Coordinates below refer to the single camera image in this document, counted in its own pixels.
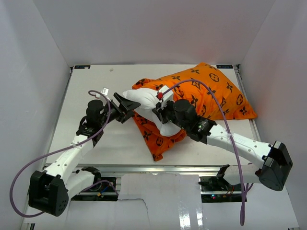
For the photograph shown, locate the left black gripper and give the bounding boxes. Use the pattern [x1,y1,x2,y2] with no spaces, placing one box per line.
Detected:
[98,92,140,127]

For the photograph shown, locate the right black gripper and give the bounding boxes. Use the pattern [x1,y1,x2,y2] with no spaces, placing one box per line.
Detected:
[153,98,189,132]

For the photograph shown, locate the white pillow insert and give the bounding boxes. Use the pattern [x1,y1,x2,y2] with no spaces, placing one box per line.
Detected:
[123,88,181,137]

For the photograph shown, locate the orange patterned pillowcase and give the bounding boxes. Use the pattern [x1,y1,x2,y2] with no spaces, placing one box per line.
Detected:
[127,63,257,161]

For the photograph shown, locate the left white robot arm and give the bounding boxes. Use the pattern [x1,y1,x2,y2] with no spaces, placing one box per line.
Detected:
[28,93,141,217]

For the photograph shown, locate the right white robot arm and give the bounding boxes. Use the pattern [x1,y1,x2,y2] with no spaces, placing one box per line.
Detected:
[152,99,293,191]

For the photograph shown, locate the left blue corner label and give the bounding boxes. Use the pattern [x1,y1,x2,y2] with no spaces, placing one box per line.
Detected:
[74,65,91,69]

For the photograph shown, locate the blue corner label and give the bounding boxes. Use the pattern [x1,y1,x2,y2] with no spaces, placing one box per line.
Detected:
[74,65,91,69]
[216,65,233,69]

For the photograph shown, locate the right blue corner label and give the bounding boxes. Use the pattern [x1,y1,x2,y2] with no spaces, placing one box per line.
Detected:
[216,65,233,69]

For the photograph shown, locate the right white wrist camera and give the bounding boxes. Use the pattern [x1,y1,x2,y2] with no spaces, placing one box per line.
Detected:
[156,85,174,108]

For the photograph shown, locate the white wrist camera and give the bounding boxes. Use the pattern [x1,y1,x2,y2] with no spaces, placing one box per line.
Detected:
[94,87,112,101]
[156,85,174,108]

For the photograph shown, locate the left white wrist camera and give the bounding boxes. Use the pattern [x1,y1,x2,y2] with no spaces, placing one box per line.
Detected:
[94,87,112,101]

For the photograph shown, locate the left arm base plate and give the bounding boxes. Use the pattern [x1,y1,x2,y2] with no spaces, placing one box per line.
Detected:
[78,167,118,202]

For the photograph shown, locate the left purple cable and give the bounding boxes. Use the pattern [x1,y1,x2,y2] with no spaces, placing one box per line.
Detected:
[9,90,119,218]

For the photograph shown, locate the purple cable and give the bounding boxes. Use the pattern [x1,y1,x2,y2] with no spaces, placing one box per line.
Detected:
[163,79,254,226]
[9,90,119,218]

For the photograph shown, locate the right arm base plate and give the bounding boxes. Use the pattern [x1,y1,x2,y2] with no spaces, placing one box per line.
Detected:
[199,165,242,203]

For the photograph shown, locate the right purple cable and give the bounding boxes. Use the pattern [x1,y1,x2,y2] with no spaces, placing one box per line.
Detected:
[163,79,254,226]

